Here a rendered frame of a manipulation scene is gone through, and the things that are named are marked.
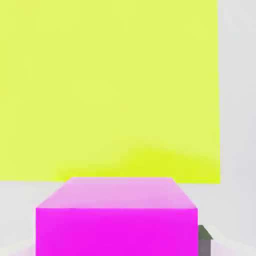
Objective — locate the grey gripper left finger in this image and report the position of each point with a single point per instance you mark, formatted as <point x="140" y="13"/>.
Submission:
<point x="22" y="251"/>

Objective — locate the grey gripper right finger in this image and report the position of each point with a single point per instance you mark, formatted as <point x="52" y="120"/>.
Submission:
<point x="205" y="243"/>

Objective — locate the small magenta cube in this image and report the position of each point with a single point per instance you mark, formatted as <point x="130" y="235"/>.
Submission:
<point x="116" y="230"/>

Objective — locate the large yellow box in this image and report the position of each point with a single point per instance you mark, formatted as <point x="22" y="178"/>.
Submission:
<point x="108" y="84"/>

